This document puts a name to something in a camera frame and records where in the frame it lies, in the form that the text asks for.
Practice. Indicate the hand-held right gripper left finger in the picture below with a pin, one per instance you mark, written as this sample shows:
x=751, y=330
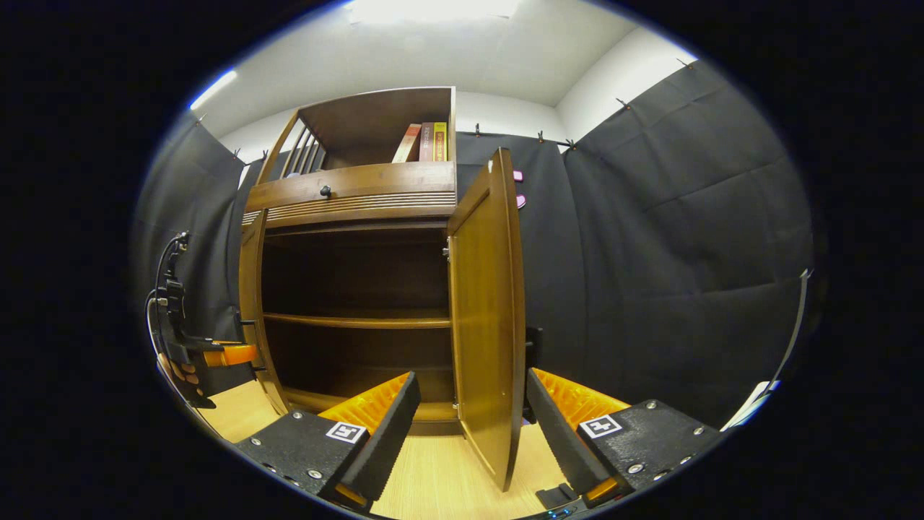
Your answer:
x=390, y=440

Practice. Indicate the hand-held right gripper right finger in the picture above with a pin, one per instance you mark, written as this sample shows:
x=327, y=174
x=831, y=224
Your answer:
x=559, y=440

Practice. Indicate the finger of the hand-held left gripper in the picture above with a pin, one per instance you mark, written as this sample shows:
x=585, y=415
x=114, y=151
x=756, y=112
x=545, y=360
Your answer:
x=231, y=354

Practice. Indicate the wooden cabinet door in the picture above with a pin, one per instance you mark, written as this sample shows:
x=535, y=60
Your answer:
x=251, y=289
x=487, y=310

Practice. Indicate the wooden double-door shoe cabinet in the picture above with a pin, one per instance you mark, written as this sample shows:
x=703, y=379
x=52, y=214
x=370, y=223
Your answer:
x=354, y=274

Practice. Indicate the wooden cabinet drawer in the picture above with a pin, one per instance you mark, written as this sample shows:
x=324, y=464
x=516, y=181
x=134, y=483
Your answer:
x=361, y=184

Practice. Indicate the black backdrop cloth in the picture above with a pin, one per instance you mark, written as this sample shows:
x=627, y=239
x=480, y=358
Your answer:
x=650, y=253

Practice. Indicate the dark red book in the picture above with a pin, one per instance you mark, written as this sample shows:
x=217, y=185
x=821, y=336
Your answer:
x=426, y=141

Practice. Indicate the large ceiling light panel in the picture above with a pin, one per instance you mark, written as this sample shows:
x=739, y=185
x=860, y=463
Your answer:
x=433, y=9

